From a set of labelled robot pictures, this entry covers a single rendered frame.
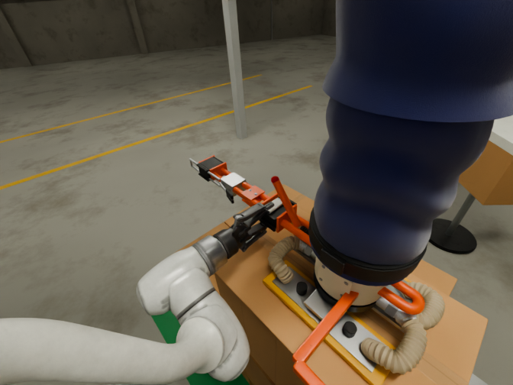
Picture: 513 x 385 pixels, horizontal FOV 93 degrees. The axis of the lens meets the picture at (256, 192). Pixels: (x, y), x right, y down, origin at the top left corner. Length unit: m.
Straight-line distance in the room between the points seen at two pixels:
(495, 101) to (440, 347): 0.57
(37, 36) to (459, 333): 15.61
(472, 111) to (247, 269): 0.63
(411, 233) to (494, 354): 1.80
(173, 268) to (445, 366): 0.63
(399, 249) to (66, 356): 0.47
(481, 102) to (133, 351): 0.51
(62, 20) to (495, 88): 15.13
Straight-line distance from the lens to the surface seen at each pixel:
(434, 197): 0.41
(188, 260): 0.60
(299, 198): 1.83
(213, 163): 0.95
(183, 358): 0.50
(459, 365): 0.78
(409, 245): 0.47
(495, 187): 2.03
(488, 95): 0.34
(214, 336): 0.55
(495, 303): 2.45
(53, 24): 15.31
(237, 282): 0.75
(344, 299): 0.59
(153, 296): 0.59
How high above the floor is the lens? 1.71
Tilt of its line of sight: 38 degrees down
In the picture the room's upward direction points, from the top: 4 degrees counter-clockwise
